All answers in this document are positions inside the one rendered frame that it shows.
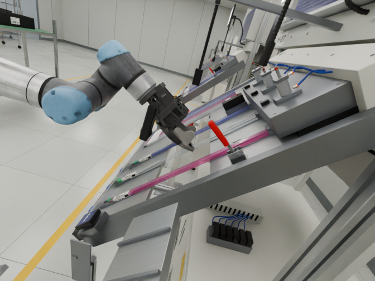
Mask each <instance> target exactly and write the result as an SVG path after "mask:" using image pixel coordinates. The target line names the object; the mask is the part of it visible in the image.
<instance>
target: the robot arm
mask: <svg viewBox="0 0 375 281"><path fill-rule="evenodd" d="M97 59H98V61H99V63H100V64H101V65H100V66H99V68H98V69H97V70H96V72H95V73H94V74H93V75H92V76H91V77H90V78H88V79H85V80H82V81H78V82H75V83H71V82H68V81H65V80H63V79H59V78H56V77H54V76H51V75H48V74H46V73H43V72H40V71H37V70H34V69H32V68H29V67H26V66H23V65H20V64H18V63H15V62H12V61H9V60H6V59H4V58H1V57H0V95H1V96H5V97H7V98H10V99H13V100H16V101H20V102H22V103H25V104H28V105H32V106H35V107H38V108H41V109H43V111H44V113H45V114H46V115H47V116H48V117H49V118H51V119H52V120H53V121H54V122H55V123H58V124H62V125H71V124H74V123H76V122H79V121H81V120H83V119H85V118H86V117H87V116H88V115H89V114H90V113H92V112H93V111H95V112H98V111H100V110H101V108H103V107H105V106H106V105H107V104H108V102H109V101H110V100H111V99H112V97H114V96H115V95H116V93H117V92H119V91H120V90H121V88H122V87H124V88H125V89H126V90H127V91H128V92H129V93H130V95H131V96H132V97H133V98H134V99H135V100H136V101H139V103H140V104H141V105H143V104H145V103H146V102H148V103H149V106H148V108H147V111H146V115H145V119H144V122H143V126H142V128H141V130H140V137H139V139H140V140H143V141H147V140H148V138H149V137H150V136H151V135H152V128H153V125H154V123H155V122H156V124H157V125H158V127H159V128H160V129H161V130H162V131H163V132H164V133H165V135H166V136H167V137H168V138H169V139H170V140H172V141H173V142H174V143H175V144H177V145H179V146H180V147H182V148H184V149H186V150H188V151H191V152H193V151H194V150H193V149H192V148H191V147H190V145H192V143H191V141H192V139H193V138H194V137H195V131H196V128H195V126H193V125H190V126H185V125H184V124H183V123H182V121H183V119H185V118H186V116H187V114H188V112H189V109H188V108H187V107H186V106H185V104H184V103H183V102H182V101H181V100H180V99H179V97H177V96H176V95H175V96H173V95H172V94H171V93H170V92H169V91H168V90H167V89H166V87H165V86H166V85H165V84H164V82H162V83H160V84H159V85H157V86H156V82H155V81H154V80H153V78H152V77H150V75H149V74H148V73H147V72H146V71H145V69H144V68H143V67H142V66H141V65H140V64H139V63H138V62H137V60H136V59H135V58H134V57H133V56H132V55H131V53H130V52H129V51H128V50H127V49H126V48H125V47H124V46H123V45H122V44H121V43H120V42H119V41H117V40H111V41H108V42H106V43H105V44H104V45H103V46H102V47H101V48H100V49H99V50H98V53H97ZM174 97H175V98H174ZM155 99H156V100H155Z"/></svg>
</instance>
